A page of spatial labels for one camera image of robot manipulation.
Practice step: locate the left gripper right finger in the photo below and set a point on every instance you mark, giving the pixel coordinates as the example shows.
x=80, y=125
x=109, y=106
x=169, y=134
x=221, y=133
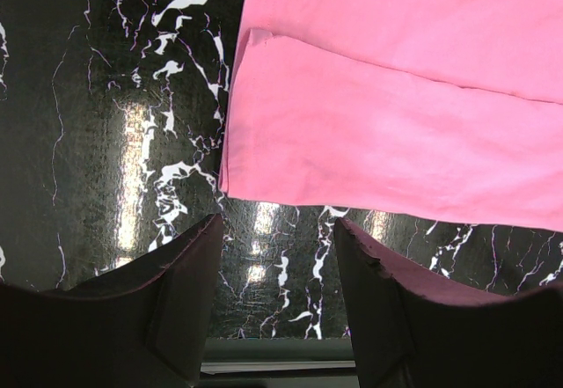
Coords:
x=411, y=327

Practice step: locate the light pink t-shirt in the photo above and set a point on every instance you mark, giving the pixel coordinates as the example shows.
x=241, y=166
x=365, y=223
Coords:
x=449, y=110

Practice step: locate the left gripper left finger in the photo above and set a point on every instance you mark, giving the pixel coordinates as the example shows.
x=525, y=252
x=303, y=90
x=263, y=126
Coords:
x=144, y=324

